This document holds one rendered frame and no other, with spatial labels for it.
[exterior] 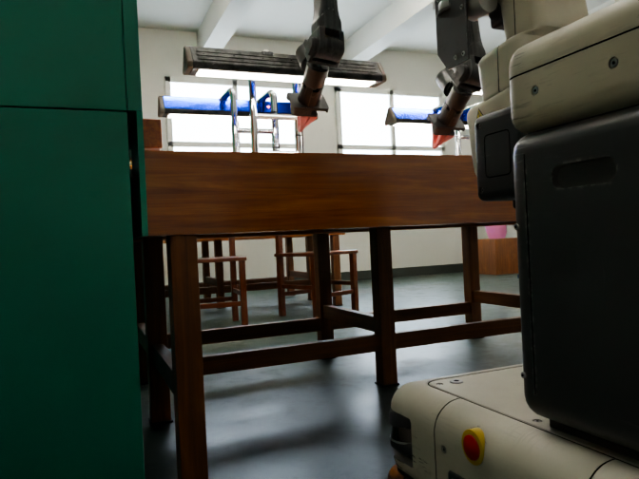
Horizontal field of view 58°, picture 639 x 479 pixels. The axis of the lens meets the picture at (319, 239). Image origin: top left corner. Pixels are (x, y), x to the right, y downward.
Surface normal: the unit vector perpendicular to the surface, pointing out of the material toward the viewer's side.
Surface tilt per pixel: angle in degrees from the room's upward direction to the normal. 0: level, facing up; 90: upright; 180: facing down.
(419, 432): 90
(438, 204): 90
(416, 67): 90
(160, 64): 90
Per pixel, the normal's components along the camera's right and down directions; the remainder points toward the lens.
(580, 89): -0.92, 0.04
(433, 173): 0.39, -0.02
